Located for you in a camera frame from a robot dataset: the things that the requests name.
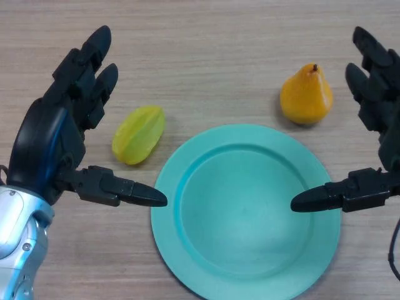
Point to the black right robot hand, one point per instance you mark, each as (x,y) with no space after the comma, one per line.
(375,93)

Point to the green plate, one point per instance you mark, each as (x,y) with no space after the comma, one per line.
(243,215)

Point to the yellow starfruit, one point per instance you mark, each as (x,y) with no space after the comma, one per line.
(139,134)

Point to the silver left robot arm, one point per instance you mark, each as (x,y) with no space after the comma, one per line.
(18,237)

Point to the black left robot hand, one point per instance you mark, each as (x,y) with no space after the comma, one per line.
(47,134)

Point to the orange pear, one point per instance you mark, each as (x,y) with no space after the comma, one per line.
(305,97)

